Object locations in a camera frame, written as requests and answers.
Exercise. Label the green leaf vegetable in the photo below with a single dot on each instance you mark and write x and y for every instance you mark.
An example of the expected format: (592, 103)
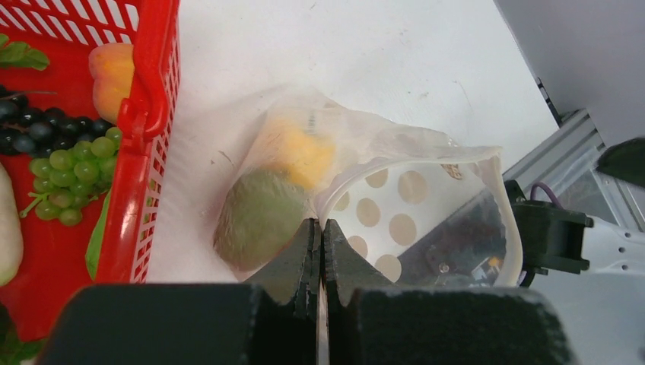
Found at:
(92, 255)

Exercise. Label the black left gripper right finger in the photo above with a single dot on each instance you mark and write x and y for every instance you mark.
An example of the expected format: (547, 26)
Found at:
(373, 321)

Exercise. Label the clear dotted zip top bag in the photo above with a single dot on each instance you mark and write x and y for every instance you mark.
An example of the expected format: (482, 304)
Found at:
(416, 205)

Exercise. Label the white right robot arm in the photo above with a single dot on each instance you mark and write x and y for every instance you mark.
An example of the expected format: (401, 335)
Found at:
(602, 308)

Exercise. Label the short white radish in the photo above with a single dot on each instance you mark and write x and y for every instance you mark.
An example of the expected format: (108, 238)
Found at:
(12, 244)

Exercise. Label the green toy pepper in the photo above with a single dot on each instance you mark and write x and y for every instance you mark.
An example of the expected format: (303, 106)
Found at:
(261, 212)

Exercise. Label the aluminium frame rail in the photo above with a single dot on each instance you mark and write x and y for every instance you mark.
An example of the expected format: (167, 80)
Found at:
(566, 163)

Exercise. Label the green leafy sprig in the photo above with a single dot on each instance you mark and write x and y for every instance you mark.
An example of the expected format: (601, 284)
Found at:
(18, 54)

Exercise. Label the black grape bunch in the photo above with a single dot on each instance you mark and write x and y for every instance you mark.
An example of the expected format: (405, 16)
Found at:
(27, 129)

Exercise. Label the red plastic shopping basket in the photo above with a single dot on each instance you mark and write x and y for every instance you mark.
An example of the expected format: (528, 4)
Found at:
(88, 93)

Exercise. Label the green grape bunch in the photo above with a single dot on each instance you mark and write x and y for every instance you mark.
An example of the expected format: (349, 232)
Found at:
(68, 180)

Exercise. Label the orange peach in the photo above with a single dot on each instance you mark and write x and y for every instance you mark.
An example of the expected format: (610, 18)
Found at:
(112, 69)

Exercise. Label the yellow toy food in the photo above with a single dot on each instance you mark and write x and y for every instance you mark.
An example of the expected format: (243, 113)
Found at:
(305, 159)

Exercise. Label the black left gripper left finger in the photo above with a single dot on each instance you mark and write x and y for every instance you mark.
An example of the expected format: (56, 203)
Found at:
(270, 319)

